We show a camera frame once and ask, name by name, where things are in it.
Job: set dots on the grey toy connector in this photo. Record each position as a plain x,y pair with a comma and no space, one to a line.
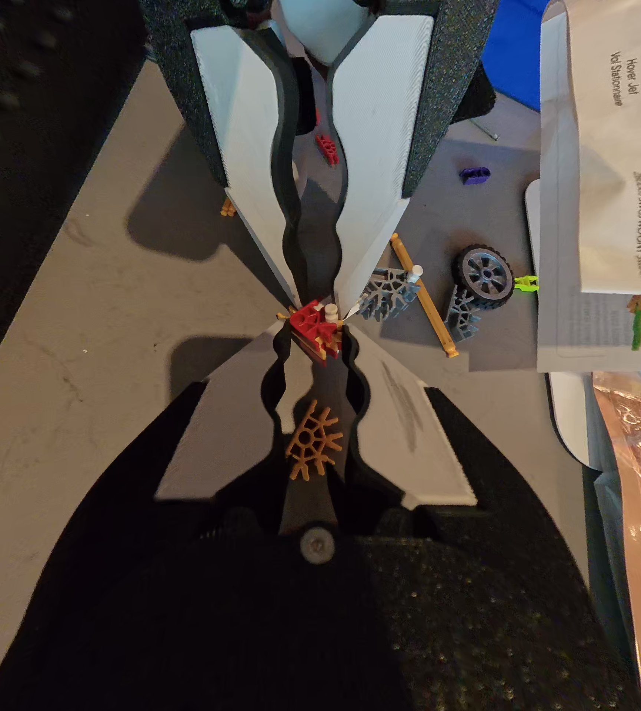
390,294
462,316

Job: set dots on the yellow toy connector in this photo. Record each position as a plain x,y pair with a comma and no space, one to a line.
331,344
315,439

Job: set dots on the long yellow toy rod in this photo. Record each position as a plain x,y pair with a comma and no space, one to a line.
431,311

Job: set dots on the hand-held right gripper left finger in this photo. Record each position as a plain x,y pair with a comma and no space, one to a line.
220,433

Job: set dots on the lime green toy clip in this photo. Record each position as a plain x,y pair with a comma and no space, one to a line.
526,283

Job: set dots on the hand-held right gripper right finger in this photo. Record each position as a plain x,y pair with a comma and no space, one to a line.
409,444

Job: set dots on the purple toy clip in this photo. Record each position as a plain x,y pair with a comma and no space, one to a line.
474,175

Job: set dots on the blue plastic bin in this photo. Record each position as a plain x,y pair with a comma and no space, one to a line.
514,50

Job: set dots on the red connector with white rod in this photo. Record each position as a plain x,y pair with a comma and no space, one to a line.
309,322

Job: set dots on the thin metal pin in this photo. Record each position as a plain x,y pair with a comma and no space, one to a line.
488,129

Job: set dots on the toy wheel with black tyre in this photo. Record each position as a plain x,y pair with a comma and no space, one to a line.
484,276

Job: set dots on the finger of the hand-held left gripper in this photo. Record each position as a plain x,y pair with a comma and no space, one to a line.
237,122
381,122

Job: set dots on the white toy rod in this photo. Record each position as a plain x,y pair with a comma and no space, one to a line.
330,312
416,272
353,308

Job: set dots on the printed instruction sheet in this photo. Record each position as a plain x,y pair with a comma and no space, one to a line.
620,194

